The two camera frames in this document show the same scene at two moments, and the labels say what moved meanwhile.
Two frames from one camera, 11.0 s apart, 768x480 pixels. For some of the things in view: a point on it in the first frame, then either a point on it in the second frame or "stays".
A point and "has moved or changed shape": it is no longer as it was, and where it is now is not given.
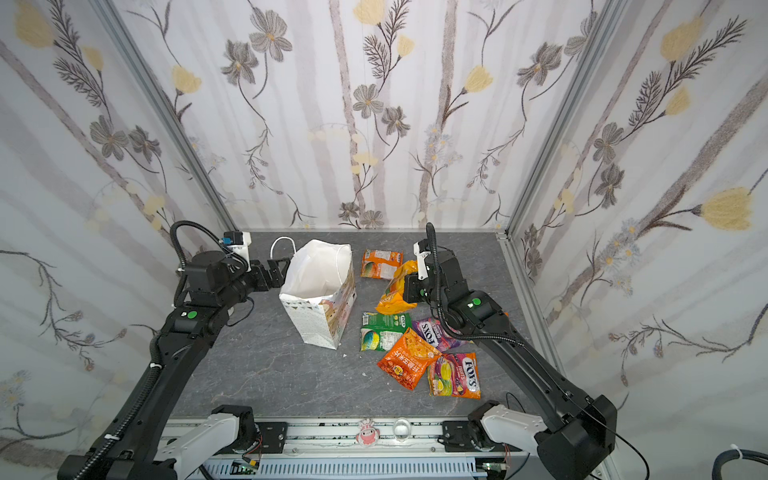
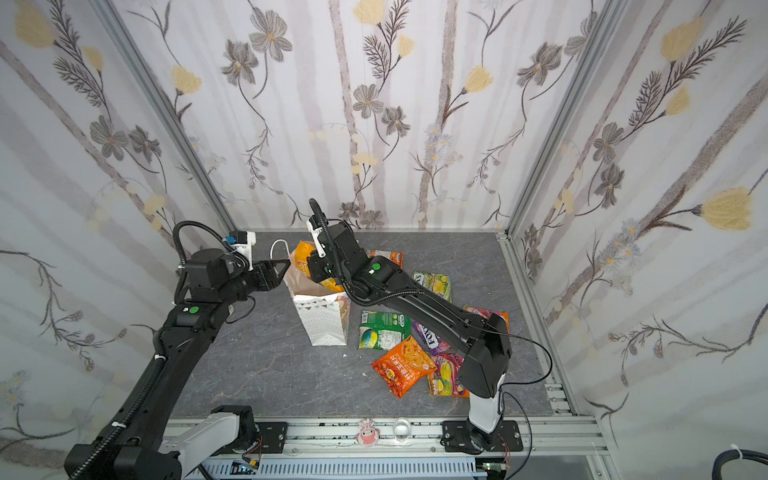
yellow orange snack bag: x=392 y=300 → x=303 y=251
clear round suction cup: x=402 y=429 stays
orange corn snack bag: x=407 y=357 has moved or changed shape
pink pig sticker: x=368 y=435 stays
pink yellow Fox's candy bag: x=454 y=375 stays
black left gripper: x=275 y=281 stays
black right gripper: x=417 y=289 → x=323 y=267
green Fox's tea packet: x=379 y=331 stays
